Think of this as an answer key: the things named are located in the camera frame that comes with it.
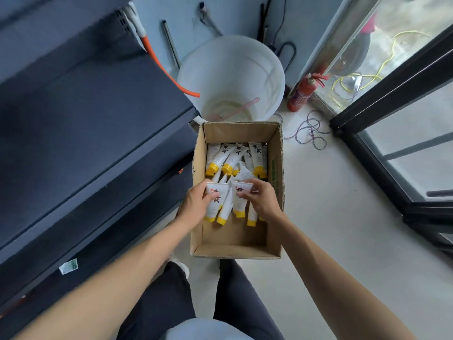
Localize person's light shirt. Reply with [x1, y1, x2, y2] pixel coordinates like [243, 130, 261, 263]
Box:
[162, 317, 256, 340]

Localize person's dark trousers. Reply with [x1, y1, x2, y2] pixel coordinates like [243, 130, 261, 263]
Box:
[116, 259, 286, 340]

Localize black cable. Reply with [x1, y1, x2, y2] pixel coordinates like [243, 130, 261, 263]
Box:
[257, 0, 288, 46]

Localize person's left forearm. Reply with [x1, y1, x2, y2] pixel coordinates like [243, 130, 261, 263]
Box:
[14, 215, 193, 340]

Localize white and green label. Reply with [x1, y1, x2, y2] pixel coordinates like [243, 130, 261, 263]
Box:
[59, 258, 79, 276]

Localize dark metal shelf rack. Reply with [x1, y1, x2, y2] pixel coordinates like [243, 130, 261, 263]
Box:
[0, 0, 199, 340]

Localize tangled coloured wires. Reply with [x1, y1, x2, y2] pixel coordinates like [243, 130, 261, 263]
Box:
[272, 110, 332, 151]

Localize person's white shoe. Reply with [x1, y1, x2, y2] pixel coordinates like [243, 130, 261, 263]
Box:
[169, 256, 190, 279]

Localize scooter wheel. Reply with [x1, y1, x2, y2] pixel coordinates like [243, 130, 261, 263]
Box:
[332, 13, 378, 77]

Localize white cream tube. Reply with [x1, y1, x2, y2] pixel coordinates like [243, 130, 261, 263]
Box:
[204, 182, 231, 223]
[231, 181, 254, 219]

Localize black U-shaped lock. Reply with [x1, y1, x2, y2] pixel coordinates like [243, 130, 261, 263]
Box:
[275, 41, 297, 73]

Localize red fire extinguisher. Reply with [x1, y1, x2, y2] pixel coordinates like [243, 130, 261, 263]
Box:
[287, 72, 330, 113]

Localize grey tool with black cord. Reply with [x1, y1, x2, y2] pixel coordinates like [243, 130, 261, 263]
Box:
[198, 1, 224, 37]

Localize pile of yellow-capped tubes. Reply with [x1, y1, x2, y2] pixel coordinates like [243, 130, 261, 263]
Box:
[205, 142, 268, 227]

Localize person's right hand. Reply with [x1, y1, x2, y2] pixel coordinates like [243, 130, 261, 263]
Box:
[236, 178, 284, 224]

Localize large white plastic bucket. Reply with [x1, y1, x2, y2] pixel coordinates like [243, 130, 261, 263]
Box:
[176, 34, 286, 123]

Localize yellow cable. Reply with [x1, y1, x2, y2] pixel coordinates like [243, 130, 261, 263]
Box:
[331, 30, 431, 107]

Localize pink plastic ladle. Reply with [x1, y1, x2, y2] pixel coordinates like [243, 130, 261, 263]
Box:
[205, 98, 260, 122]

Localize brown cardboard box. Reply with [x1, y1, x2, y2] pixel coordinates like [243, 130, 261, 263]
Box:
[190, 121, 286, 260]

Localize person's left hand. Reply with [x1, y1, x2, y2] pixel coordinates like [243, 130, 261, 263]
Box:
[176, 178, 221, 231]

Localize black-framed glass door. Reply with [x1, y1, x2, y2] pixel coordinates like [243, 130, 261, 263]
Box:
[329, 24, 453, 260]

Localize orange hose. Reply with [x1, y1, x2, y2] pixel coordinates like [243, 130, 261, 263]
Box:
[141, 34, 201, 99]

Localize metal rod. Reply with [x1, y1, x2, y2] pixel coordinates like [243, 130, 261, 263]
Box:
[161, 20, 181, 70]

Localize person's right forearm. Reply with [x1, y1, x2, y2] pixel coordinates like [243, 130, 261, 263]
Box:
[266, 210, 418, 340]

